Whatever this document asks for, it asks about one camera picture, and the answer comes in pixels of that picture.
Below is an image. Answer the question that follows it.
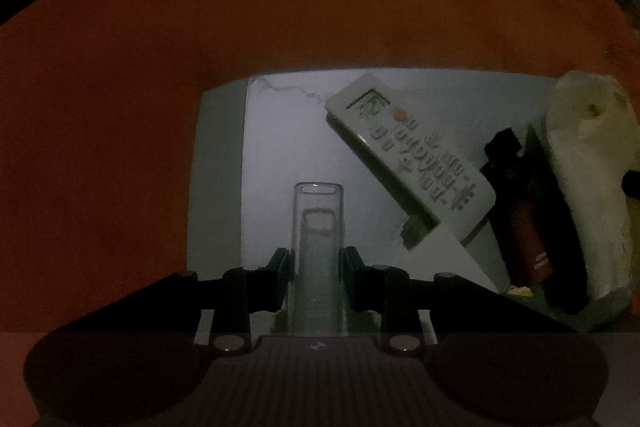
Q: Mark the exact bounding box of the white remote control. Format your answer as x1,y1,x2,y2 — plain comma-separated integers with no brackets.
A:
326,74,496,241

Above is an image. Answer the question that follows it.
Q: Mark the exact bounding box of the black box-shaped tool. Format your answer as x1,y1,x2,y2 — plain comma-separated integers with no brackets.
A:
480,128,523,190

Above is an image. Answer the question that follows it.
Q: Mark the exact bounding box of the white flat board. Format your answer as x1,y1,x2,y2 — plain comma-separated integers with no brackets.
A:
186,69,552,291

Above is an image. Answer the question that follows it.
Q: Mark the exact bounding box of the orange table cloth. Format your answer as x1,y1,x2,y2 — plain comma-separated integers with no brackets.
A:
1,0,639,333

